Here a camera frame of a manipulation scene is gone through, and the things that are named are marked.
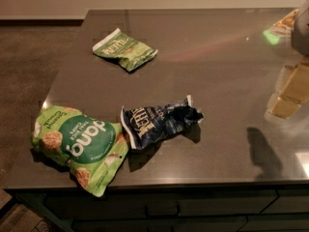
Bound dark cabinet drawers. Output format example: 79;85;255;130
15;189;309;232

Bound blue kettle chip bag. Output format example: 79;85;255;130
121;95;204;150

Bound green dang rice chips bag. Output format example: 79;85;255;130
31;105;129;197

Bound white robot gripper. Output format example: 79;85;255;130
269;0;309;118

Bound green kettle chip bag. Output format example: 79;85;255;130
93;28;157;73

